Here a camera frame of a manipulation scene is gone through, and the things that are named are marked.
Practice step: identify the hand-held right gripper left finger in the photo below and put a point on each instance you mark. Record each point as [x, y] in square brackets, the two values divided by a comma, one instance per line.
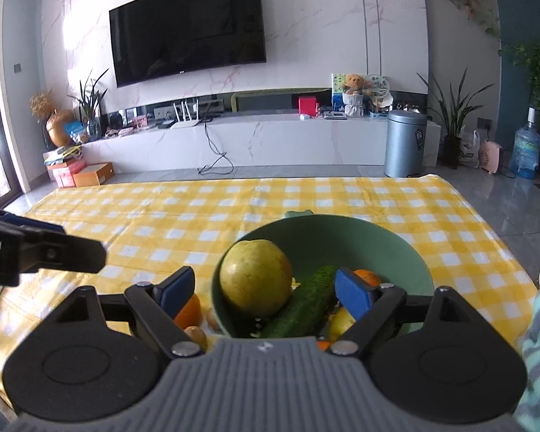
[177, 288]

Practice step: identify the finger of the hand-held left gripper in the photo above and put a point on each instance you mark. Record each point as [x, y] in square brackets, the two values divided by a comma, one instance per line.
[31, 225]
[72, 254]

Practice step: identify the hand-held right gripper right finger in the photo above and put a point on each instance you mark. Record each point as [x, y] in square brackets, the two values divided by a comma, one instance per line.
[353, 292]

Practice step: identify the orange mandarin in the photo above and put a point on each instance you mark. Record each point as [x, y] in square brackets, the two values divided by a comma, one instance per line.
[191, 312]
[369, 276]
[324, 346]

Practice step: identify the yellow-green pear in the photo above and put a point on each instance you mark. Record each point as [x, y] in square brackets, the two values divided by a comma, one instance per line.
[339, 326]
[256, 276]

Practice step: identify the green cucumber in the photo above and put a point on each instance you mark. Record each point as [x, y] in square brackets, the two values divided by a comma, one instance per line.
[306, 301]

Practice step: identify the brown longan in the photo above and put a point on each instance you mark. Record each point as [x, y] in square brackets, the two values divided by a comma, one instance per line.
[195, 336]

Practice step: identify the green colander bowl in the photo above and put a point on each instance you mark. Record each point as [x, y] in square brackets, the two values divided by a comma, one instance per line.
[387, 252]

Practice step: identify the pink cardboard box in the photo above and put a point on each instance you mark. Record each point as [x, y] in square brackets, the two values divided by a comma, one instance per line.
[63, 175]

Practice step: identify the colourful paper stack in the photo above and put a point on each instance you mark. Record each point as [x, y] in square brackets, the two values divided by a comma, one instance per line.
[60, 155]

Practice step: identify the orange cardboard box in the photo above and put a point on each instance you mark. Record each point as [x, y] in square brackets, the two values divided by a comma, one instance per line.
[92, 174]

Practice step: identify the blue snack bag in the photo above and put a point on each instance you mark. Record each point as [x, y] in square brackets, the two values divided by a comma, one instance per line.
[76, 132]

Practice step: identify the yellow checked tablecloth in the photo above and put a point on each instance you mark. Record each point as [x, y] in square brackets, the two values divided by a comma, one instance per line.
[297, 202]

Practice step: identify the grass plant in glass vase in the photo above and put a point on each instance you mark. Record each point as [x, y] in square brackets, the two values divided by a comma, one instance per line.
[94, 128]

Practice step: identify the dried flower bunch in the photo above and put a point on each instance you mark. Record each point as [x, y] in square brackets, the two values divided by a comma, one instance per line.
[42, 103]

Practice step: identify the silver trash can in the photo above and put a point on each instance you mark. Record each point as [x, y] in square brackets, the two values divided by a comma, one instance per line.
[405, 144]

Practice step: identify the white router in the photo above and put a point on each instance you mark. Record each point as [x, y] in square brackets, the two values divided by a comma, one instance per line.
[184, 123]

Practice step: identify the white marble television cabinet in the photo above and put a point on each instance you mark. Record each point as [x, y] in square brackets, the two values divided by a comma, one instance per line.
[274, 144]

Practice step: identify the long-leaf potted plant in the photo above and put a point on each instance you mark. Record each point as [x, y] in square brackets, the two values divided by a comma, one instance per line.
[452, 150]

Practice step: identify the flat grey scale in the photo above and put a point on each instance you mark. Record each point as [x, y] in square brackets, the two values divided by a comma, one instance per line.
[334, 115]

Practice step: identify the white plastic bag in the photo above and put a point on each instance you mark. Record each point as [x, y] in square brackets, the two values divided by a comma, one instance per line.
[470, 153]

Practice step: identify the white knitted basket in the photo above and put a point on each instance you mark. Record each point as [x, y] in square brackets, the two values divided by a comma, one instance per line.
[353, 105]

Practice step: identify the pink pig heater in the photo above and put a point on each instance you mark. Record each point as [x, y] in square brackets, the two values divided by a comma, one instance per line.
[490, 157]

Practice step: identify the red box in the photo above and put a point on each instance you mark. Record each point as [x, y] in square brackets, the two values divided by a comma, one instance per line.
[307, 105]

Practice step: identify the round printed fan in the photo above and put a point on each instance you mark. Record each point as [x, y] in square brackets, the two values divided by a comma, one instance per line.
[378, 87]

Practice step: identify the green and blue picture card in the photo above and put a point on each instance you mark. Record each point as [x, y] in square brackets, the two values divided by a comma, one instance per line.
[337, 85]

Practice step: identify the brown teddy bear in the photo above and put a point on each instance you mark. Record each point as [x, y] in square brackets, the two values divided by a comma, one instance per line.
[353, 83]

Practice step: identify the blue water jug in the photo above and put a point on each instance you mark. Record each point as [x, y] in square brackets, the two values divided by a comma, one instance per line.
[526, 153]

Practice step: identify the black television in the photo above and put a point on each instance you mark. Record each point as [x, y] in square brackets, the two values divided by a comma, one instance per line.
[184, 27]

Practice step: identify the wall power outlet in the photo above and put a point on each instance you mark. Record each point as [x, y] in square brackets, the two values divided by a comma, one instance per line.
[484, 123]

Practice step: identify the hanging wall ivy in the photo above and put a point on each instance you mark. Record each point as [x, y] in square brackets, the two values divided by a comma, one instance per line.
[468, 4]

